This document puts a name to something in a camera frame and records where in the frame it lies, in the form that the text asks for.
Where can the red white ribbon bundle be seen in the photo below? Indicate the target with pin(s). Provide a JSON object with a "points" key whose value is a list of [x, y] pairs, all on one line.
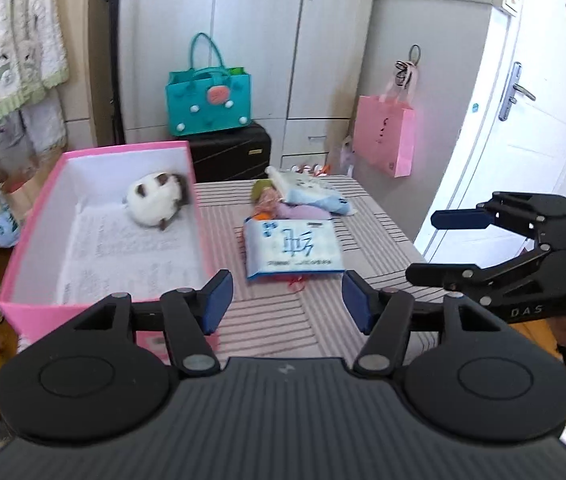
{"points": [[310, 169]]}

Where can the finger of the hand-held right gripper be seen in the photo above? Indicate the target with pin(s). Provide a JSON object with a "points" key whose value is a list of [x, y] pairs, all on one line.
{"points": [[458, 219], [443, 275]]}

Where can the white blue pillow plush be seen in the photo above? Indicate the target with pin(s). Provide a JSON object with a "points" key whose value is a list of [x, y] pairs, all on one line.
{"points": [[303, 187]]}

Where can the blue white tissue pack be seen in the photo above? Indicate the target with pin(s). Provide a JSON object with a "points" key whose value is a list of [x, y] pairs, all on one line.
{"points": [[293, 250]]}

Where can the white brown panda plush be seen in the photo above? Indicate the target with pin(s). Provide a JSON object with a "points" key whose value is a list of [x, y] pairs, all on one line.
{"points": [[150, 200]]}

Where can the black vertical pole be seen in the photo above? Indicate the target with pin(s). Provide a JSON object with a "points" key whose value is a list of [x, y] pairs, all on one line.
{"points": [[114, 60]]}

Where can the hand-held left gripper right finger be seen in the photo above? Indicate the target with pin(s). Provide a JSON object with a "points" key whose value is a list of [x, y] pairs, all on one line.
{"points": [[357, 305]]}

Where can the white wardrobe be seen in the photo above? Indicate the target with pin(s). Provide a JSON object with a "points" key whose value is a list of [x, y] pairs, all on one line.
{"points": [[263, 35]]}

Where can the white door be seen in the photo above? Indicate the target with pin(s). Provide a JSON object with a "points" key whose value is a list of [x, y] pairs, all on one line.
{"points": [[553, 125]]}

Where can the pink paper bag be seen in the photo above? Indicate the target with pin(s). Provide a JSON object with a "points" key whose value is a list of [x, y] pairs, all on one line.
{"points": [[383, 135]]}

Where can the teal tote bag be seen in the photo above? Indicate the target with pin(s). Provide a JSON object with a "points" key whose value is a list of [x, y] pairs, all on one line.
{"points": [[208, 105]]}

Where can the printed paper sheet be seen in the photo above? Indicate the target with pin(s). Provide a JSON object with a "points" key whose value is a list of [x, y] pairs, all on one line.
{"points": [[113, 252]]}

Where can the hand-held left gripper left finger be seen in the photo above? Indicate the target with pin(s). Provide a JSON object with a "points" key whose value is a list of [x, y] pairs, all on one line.
{"points": [[218, 302]]}

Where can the striped tablecloth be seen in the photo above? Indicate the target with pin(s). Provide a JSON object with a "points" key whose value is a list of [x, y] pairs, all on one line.
{"points": [[273, 320]]}

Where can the green orange plush doll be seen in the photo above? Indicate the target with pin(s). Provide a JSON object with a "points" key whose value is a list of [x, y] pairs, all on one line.
{"points": [[263, 194]]}

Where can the pink cardboard box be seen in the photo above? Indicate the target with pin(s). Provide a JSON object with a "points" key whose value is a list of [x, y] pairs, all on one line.
{"points": [[28, 310]]}

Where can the black suitcase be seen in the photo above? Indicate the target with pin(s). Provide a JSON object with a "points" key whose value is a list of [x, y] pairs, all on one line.
{"points": [[233, 155]]}

